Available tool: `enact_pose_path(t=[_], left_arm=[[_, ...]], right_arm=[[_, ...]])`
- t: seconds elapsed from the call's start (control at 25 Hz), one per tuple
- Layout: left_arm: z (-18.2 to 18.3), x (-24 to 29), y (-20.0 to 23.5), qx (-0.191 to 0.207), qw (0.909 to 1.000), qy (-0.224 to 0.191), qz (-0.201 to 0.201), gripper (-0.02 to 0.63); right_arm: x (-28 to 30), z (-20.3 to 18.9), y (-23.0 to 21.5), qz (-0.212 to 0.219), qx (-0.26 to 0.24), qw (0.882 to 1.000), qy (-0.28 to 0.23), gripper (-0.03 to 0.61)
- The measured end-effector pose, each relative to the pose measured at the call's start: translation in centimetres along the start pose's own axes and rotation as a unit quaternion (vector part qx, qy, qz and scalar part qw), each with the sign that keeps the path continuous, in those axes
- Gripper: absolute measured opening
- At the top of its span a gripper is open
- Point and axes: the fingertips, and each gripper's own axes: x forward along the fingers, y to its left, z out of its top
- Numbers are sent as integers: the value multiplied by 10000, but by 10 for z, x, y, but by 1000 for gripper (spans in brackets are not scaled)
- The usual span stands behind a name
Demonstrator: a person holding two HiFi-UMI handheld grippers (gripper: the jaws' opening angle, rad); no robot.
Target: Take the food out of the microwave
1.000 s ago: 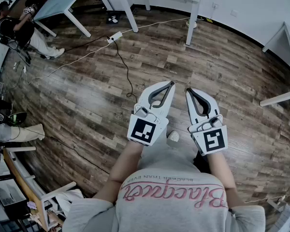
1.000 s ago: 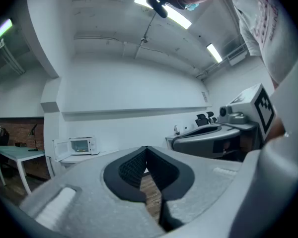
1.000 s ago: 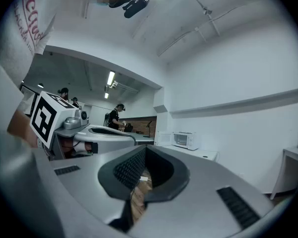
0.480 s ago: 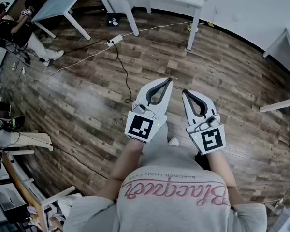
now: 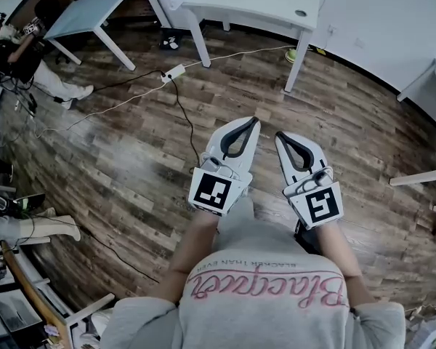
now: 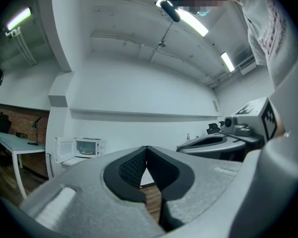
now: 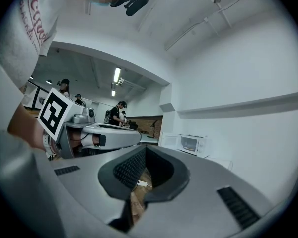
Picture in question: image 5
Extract white cable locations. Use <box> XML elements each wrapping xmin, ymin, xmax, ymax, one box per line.
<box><xmin>34</xmin><ymin>84</ymin><xmax>165</xmax><ymax>140</ymax></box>
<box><xmin>183</xmin><ymin>44</ymin><xmax>313</xmax><ymax>69</ymax></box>

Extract black box white marks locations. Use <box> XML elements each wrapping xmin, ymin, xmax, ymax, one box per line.
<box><xmin>158</xmin><ymin>29</ymin><xmax>185</xmax><ymax>50</ymax></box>

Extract white desk with grommet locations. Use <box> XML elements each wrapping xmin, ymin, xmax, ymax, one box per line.
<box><xmin>181</xmin><ymin>0</ymin><xmax>324</xmax><ymax>94</ymax></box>

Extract grey shirt pink lettering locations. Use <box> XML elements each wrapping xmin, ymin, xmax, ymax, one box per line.
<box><xmin>100</xmin><ymin>193</ymin><xmax>408</xmax><ymax>349</ymax></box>

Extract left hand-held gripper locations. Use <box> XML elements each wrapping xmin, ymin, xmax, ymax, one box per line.
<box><xmin>187</xmin><ymin>116</ymin><xmax>262</xmax><ymax>218</ymax></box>

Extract light blue table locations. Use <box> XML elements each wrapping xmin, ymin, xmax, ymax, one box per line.
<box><xmin>43</xmin><ymin>0</ymin><xmax>141</xmax><ymax>72</ymax></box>

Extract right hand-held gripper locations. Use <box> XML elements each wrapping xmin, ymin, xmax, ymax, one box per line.
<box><xmin>274</xmin><ymin>130</ymin><xmax>345</xmax><ymax>232</ymax></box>

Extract white table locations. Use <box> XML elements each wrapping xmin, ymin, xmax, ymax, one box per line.
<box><xmin>137</xmin><ymin>0</ymin><xmax>171</xmax><ymax>28</ymax></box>

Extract person's left forearm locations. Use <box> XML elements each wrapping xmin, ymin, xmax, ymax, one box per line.
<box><xmin>156</xmin><ymin>209</ymin><xmax>221</xmax><ymax>307</ymax></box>

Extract white power strip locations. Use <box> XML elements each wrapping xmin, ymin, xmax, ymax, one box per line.
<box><xmin>161</xmin><ymin>65</ymin><xmax>186</xmax><ymax>84</ymax></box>

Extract black office chair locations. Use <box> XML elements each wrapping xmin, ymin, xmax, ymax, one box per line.
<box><xmin>34</xmin><ymin>0</ymin><xmax>61</xmax><ymax>27</ymax></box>

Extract person's right forearm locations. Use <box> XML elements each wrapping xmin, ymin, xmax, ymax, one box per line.
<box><xmin>314</xmin><ymin>222</ymin><xmax>377</xmax><ymax>307</ymax></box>

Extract black cable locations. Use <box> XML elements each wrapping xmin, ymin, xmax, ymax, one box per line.
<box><xmin>90</xmin><ymin>69</ymin><xmax>166</xmax><ymax>94</ymax></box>
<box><xmin>169</xmin><ymin>76</ymin><xmax>201</xmax><ymax>167</ymax></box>

